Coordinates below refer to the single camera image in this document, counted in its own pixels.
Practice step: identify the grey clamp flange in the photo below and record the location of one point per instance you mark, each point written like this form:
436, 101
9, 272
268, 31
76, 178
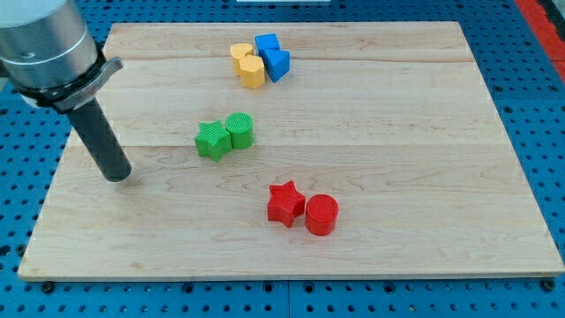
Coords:
58, 89

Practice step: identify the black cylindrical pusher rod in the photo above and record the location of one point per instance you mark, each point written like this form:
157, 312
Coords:
94, 130

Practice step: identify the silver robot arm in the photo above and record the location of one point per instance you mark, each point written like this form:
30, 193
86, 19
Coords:
51, 58

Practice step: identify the wooden board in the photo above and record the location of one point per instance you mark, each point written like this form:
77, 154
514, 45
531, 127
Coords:
391, 119

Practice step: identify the green star block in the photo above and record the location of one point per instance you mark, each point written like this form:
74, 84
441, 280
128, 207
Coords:
213, 140

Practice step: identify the green cylinder block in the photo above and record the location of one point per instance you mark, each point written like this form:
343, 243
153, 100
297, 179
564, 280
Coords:
240, 127

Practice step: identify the yellow hexagon block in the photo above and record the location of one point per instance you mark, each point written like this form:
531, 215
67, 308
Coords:
252, 71

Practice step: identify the blue cube block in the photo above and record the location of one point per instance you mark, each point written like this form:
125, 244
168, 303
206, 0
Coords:
264, 42

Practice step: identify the blue triangle block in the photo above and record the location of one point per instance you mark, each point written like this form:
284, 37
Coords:
277, 63

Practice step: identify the red star block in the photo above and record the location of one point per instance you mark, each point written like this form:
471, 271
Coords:
285, 203

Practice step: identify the red cylinder block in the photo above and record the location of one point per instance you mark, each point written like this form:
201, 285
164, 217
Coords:
321, 212

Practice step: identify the red tape strip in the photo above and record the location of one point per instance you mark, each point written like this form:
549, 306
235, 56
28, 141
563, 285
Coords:
547, 23

